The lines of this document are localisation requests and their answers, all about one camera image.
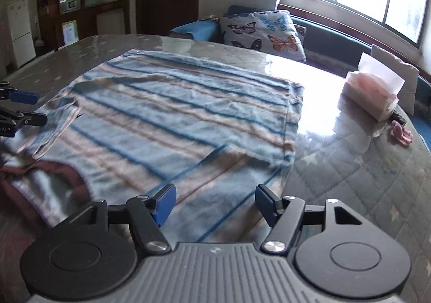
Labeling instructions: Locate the blue striped towel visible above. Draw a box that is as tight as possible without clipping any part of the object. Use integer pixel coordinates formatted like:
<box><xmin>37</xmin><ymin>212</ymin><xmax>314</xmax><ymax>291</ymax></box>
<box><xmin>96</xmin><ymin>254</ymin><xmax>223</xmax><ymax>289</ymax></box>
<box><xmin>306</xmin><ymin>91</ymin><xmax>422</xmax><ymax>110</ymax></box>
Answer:
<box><xmin>0</xmin><ymin>48</ymin><xmax>305</xmax><ymax>244</ymax></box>

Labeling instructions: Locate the white refrigerator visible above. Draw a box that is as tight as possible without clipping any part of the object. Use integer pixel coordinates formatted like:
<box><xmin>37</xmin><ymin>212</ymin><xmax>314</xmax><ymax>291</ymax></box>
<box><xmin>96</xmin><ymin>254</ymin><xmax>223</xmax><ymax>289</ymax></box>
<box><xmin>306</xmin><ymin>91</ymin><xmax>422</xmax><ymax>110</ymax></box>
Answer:
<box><xmin>6</xmin><ymin>0</ymin><xmax>37</xmax><ymax>68</ymax></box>

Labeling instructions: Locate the pink small toy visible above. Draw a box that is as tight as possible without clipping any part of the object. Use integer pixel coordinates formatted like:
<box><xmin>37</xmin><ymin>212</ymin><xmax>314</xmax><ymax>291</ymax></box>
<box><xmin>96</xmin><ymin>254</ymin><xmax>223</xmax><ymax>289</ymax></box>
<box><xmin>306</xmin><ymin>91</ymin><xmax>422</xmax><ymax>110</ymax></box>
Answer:
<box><xmin>390</xmin><ymin>120</ymin><xmax>413</xmax><ymax>146</ymax></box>

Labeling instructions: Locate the pink tissue pack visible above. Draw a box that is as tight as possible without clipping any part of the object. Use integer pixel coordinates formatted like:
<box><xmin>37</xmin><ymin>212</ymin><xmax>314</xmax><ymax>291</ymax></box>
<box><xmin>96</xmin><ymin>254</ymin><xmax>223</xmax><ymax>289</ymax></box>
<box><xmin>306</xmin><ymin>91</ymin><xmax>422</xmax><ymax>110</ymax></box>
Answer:
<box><xmin>340</xmin><ymin>52</ymin><xmax>406</xmax><ymax>121</ymax></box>

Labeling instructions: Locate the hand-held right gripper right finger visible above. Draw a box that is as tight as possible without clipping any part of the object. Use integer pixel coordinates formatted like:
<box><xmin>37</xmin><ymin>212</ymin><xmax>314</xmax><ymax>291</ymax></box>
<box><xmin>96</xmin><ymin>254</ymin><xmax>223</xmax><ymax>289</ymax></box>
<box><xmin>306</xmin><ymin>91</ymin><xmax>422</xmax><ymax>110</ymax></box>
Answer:
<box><xmin>255</xmin><ymin>184</ymin><xmax>366</xmax><ymax>254</ymax></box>

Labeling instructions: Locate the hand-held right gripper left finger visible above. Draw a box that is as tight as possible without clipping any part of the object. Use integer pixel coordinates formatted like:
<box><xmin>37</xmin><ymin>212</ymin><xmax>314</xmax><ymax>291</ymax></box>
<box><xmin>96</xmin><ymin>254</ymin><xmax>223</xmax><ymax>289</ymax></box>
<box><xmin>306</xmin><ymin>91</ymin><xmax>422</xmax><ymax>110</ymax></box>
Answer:
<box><xmin>65</xmin><ymin>184</ymin><xmax>178</xmax><ymax>254</ymax></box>

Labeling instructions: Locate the yellow green poster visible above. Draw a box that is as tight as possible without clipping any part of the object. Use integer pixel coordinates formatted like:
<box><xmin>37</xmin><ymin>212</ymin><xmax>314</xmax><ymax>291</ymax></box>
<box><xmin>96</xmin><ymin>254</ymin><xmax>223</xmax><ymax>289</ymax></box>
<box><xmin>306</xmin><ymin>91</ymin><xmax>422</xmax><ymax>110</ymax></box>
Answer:
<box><xmin>62</xmin><ymin>20</ymin><xmax>79</xmax><ymax>47</ymax></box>

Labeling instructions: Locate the wooden chair with pale back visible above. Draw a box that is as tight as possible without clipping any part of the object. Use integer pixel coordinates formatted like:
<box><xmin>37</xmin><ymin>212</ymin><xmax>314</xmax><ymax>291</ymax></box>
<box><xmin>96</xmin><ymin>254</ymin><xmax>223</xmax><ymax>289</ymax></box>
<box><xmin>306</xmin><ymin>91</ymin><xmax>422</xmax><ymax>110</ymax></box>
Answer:
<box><xmin>96</xmin><ymin>6</ymin><xmax>126</xmax><ymax>36</ymax></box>

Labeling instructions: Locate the butterfly print pillow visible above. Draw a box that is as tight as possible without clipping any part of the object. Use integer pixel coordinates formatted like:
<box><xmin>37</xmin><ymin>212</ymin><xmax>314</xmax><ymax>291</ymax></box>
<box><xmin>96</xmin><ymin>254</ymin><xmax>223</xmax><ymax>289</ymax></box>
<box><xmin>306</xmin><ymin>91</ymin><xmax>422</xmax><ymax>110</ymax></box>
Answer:
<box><xmin>219</xmin><ymin>10</ymin><xmax>307</xmax><ymax>62</ymax></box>

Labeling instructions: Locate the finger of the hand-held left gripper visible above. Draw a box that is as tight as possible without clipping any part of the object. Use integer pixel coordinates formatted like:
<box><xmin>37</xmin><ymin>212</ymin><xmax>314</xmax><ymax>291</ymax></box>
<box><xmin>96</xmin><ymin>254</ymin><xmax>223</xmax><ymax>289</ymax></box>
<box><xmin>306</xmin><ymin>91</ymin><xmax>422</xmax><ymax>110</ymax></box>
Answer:
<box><xmin>0</xmin><ymin>106</ymin><xmax>48</xmax><ymax>137</ymax></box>
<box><xmin>0</xmin><ymin>80</ymin><xmax>39</xmax><ymax>105</ymax></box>

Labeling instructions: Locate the white cushion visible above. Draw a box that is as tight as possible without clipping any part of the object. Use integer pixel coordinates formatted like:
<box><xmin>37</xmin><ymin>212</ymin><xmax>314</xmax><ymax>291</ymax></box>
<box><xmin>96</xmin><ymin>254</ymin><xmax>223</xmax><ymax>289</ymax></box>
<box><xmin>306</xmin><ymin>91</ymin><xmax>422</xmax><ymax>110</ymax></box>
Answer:
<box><xmin>370</xmin><ymin>44</ymin><xmax>420</xmax><ymax>115</ymax></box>

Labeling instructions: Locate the blue sofa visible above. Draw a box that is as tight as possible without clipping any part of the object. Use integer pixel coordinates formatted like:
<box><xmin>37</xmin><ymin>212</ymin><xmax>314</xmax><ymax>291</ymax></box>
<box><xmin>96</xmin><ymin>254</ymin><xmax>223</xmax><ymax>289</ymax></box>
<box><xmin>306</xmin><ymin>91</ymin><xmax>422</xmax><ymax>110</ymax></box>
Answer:
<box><xmin>168</xmin><ymin>5</ymin><xmax>431</xmax><ymax>115</ymax></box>

